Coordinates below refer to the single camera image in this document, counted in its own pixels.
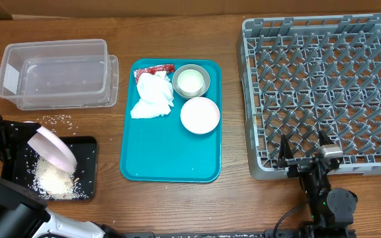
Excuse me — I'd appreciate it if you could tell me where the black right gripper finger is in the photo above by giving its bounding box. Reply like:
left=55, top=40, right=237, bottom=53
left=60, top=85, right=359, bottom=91
left=318, top=130, right=334, bottom=146
left=278, top=134, right=293, bottom=161

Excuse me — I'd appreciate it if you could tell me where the pink round plate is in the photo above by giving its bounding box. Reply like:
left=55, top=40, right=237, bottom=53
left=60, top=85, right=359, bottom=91
left=23, top=121, right=77, bottom=173

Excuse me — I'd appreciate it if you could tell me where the white rice pile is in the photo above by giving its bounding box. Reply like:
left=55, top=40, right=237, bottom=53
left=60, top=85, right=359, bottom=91
left=27, top=157, right=89, bottom=200

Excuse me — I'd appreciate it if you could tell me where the pink small bowl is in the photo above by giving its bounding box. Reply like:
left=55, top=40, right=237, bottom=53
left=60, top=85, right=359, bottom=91
left=180, top=97, right=220, bottom=135

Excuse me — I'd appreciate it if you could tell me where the white napkin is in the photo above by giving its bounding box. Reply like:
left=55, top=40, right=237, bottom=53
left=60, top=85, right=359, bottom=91
left=137, top=71, right=174, bottom=107
left=130, top=99, right=171, bottom=119

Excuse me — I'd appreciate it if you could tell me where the red snack wrapper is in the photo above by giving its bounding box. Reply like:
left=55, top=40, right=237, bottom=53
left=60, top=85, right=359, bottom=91
left=134, top=64, right=175, bottom=83

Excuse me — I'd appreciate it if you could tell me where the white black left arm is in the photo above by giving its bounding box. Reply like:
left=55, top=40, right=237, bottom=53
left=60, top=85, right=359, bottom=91
left=0, top=115, right=126, bottom=238

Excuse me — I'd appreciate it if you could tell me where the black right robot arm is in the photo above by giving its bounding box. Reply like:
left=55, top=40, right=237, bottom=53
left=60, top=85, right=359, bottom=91
left=272, top=131, right=358, bottom=238

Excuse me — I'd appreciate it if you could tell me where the grey dishwasher rack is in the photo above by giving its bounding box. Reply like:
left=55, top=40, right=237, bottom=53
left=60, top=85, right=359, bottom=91
left=237, top=13, right=381, bottom=180

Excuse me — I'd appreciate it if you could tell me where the black rectangular tray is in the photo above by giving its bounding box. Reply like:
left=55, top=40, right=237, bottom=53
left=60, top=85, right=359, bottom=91
left=3, top=136, right=98, bottom=200

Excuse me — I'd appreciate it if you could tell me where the clear plastic bin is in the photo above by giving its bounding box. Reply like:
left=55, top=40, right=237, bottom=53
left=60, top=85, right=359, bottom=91
left=0, top=39, right=118, bottom=110

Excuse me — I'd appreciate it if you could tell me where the grey-green bowl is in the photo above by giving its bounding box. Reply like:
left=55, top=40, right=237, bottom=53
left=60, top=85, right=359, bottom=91
left=172, top=64, right=210, bottom=99

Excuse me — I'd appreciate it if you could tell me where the cream cup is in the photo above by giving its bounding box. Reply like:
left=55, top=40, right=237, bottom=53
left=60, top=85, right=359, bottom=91
left=177, top=69, right=204, bottom=94

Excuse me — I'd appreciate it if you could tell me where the teal plastic tray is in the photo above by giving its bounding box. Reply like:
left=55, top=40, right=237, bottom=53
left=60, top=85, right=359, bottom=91
left=120, top=75, right=222, bottom=183

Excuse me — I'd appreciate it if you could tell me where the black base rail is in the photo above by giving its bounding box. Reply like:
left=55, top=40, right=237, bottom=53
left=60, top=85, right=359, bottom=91
left=123, top=229, right=308, bottom=238

